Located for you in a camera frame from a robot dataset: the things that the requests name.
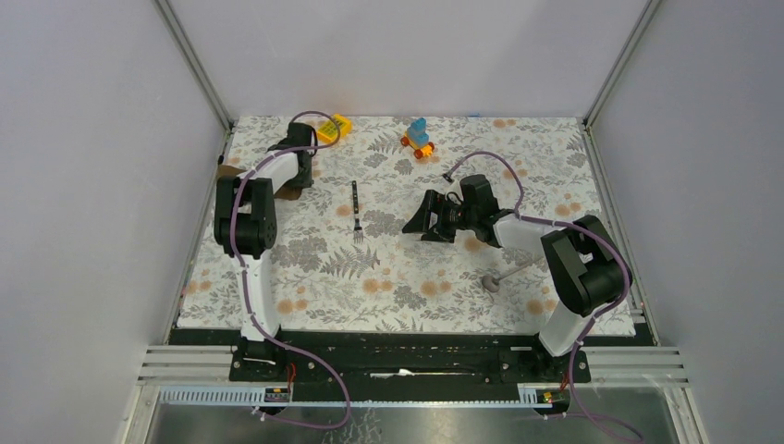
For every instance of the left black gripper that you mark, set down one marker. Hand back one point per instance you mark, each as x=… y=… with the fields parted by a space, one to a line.
x=307 y=179

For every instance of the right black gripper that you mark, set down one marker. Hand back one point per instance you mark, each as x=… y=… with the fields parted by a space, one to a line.
x=420 y=222

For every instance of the metal spoon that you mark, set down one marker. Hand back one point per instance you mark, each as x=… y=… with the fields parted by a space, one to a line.
x=491 y=283

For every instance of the brown cloth napkin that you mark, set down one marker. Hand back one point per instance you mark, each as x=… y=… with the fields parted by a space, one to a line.
x=278 y=175

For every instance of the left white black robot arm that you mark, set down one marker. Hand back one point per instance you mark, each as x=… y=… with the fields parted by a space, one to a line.
x=245 y=226

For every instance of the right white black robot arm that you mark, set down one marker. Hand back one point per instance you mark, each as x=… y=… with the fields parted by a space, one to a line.
x=584 y=263

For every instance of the yellow toy block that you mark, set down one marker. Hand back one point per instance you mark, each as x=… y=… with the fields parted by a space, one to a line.
x=334 y=128

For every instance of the blue orange toy car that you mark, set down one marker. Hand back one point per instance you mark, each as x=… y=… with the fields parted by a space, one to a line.
x=417 y=138

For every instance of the floral tablecloth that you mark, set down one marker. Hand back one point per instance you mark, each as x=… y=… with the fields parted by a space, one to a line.
x=323 y=280

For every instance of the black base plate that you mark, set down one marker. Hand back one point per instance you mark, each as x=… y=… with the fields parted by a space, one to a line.
x=361 y=367

